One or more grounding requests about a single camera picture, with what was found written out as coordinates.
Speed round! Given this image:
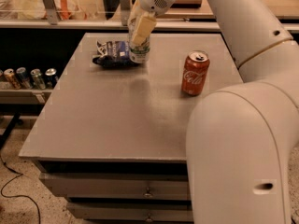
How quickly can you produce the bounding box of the blue can on shelf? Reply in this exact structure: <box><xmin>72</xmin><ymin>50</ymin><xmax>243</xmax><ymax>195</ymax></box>
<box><xmin>16</xmin><ymin>67</ymin><xmax>33</xmax><ymax>89</ymax></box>

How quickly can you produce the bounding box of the lower grey drawer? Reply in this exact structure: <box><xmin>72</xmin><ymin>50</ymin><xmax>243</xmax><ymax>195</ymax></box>
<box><xmin>67</xmin><ymin>203</ymin><xmax>193</xmax><ymax>222</ymax></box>

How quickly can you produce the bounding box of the blue chip bag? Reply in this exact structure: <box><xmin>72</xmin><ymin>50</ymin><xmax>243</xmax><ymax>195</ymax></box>
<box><xmin>93</xmin><ymin>41</ymin><xmax>138</xmax><ymax>69</ymax></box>

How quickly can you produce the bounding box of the upper grey drawer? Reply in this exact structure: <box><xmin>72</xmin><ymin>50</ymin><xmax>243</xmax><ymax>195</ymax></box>
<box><xmin>39</xmin><ymin>173</ymin><xmax>191</xmax><ymax>202</ymax></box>

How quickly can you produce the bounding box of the black floor cable left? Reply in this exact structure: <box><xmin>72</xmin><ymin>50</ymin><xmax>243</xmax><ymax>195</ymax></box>
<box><xmin>0</xmin><ymin>152</ymin><xmax>42</xmax><ymax>224</ymax></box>

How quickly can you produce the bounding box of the left metal bracket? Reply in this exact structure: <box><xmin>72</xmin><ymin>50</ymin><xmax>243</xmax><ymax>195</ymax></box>
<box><xmin>43</xmin><ymin>0</ymin><xmax>60</xmax><ymax>25</ymax></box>

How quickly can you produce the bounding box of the green can on shelf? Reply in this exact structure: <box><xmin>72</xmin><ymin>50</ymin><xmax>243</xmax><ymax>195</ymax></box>
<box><xmin>30</xmin><ymin>68</ymin><xmax>46</xmax><ymax>90</ymax></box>

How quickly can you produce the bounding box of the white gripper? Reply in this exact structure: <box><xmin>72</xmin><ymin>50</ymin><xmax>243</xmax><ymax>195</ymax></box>
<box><xmin>127</xmin><ymin>0</ymin><xmax>176</xmax><ymax>46</ymax></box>

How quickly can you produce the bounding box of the orange white plastic bag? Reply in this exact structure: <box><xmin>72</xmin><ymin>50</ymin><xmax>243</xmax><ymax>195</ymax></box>
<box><xmin>54</xmin><ymin>0</ymin><xmax>87</xmax><ymax>21</ymax></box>

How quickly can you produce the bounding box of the metal bracket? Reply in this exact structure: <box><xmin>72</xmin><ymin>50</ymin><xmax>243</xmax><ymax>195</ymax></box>
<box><xmin>120</xmin><ymin>0</ymin><xmax>131</xmax><ymax>26</ymax></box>
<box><xmin>43</xmin><ymin>0</ymin><xmax>60</xmax><ymax>25</ymax></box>

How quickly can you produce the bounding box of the dark can on shelf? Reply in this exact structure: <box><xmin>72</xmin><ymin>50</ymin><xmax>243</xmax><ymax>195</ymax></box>
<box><xmin>45</xmin><ymin>68</ymin><xmax>58</xmax><ymax>88</ymax></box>

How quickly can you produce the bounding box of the orange can on shelf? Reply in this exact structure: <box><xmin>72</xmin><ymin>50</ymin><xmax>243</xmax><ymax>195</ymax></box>
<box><xmin>4</xmin><ymin>68</ymin><xmax>21</xmax><ymax>90</ymax></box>

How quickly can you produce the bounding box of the red Coca-Cola can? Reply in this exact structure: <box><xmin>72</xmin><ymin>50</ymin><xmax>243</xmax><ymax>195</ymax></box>
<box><xmin>181</xmin><ymin>50</ymin><xmax>210</xmax><ymax>96</ymax></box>

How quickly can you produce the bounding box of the grey drawer cabinet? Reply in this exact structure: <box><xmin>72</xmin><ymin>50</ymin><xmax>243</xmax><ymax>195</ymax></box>
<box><xmin>20</xmin><ymin>34</ymin><xmax>241</xmax><ymax>224</ymax></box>

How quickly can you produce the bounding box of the grey drawer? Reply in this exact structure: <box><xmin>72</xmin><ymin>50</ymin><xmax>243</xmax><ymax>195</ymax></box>
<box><xmin>67</xmin><ymin>203</ymin><xmax>193</xmax><ymax>222</ymax></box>
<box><xmin>39</xmin><ymin>173</ymin><xmax>191</xmax><ymax>202</ymax></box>

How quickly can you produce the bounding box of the middle metal bracket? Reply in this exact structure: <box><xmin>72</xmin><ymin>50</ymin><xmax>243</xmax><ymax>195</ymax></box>
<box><xmin>120</xmin><ymin>0</ymin><xmax>131</xmax><ymax>26</ymax></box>

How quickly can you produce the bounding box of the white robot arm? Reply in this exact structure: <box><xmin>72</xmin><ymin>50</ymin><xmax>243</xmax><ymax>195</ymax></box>
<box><xmin>186</xmin><ymin>0</ymin><xmax>299</xmax><ymax>224</ymax></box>

